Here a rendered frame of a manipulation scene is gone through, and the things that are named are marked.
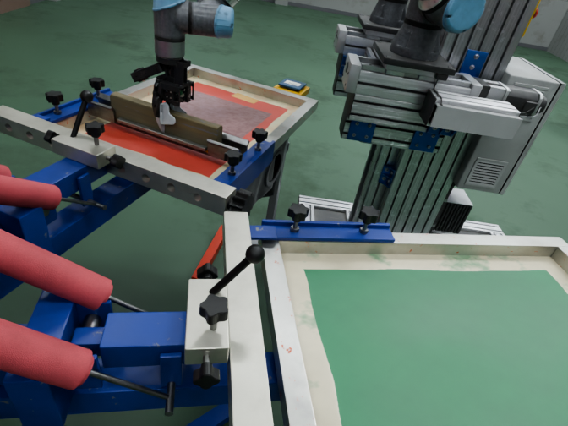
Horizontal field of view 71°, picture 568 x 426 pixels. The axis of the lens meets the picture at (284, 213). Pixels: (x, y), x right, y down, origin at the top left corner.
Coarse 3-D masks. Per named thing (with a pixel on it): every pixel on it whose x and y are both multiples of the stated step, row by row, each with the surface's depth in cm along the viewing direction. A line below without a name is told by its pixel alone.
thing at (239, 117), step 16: (224, 112) 142; (240, 112) 144; (256, 112) 146; (272, 112) 149; (224, 128) 132; (240, 128) 133; (160, 160) 110; (176, 160) 111; (192, 160) 112; (208, 160) 114; (208, 176) 107
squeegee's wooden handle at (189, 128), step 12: (120, 96) 114; (120, 108) 116; (132, 108) 115; (144, 108) 113; (132, 120) 117; (144, 120) 115; (180, 120) 110; (192, 120) 109; (204, 120) 110; (168, 132) 114; (180, 132) 113; (192, 132) 111; (204, 132) 109; (216, 132) 108; (204, 144) 112
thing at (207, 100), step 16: (208, 96) 152; (224, 96) 154; (192, 112) 138; (208, 112) 140; (112, 128) 120; (128, 128) 122; (112, 144) 113; (128, 144) 114; (144, 144) 116; (160, 144) 117
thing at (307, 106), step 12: (192, 72) 166; (204, 72) 165; (216, 72) 166; (144, 84) 143; (228, 84) 164; (240, 84) 162; (252, 84) 161; (132, 96) 136; (144, 96) 142; (264, 96) 161; (276, 96) 159; (288, 96) 157; (300, 96) 157; (300, 108) 147; (312, 108) 152; (72, 120) 115; (84, 120) 120; (288, 120) 137; (300, 120) 141; (276, 132) 127; (288, 132) 132; (276, 144) 124
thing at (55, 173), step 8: (64, 160) 87; (72, 160) 88; (48, 168) 84; (56, 168) 84; (64, 168) 85; (72, 168) 85; (80, 168) 86; (88, 168) 88; (104, 168) 93; (32, 176) 81; (40, 176) 81; (48, 176) 82; (56, 176) 82; (64, 176) 83; (72, 176) 84; (96, 176) 91; (56, 184) 81; (64, 184) 83; (72, 184) 85; (64, 192) 84; (72, 192) 86
